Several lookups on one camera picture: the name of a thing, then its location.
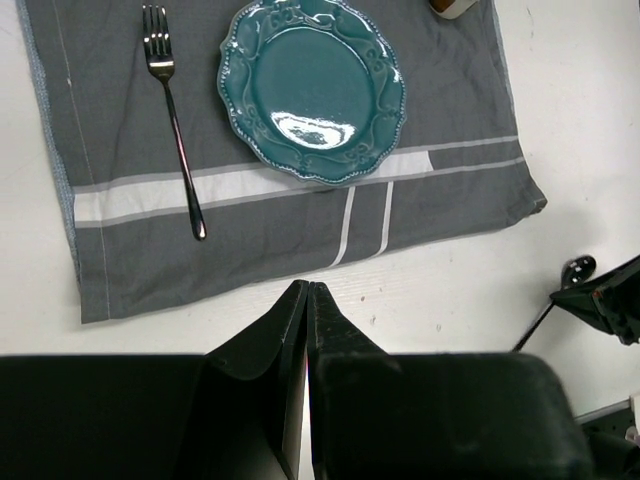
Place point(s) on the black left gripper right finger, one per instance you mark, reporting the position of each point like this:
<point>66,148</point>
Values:
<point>328,332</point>

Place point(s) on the teal ceramic plate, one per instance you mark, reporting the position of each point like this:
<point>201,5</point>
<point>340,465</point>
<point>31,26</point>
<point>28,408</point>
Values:
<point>313,88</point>

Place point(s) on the silver metal fork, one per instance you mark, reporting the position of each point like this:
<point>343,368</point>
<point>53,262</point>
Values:
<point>161,65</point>

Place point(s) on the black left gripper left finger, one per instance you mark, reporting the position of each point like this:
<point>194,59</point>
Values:
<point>255,399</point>

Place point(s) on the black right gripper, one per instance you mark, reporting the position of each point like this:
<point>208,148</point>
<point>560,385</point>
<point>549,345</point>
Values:
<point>610,302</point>

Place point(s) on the grey striped cloth placemat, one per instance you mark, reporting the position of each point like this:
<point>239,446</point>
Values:
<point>459,169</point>

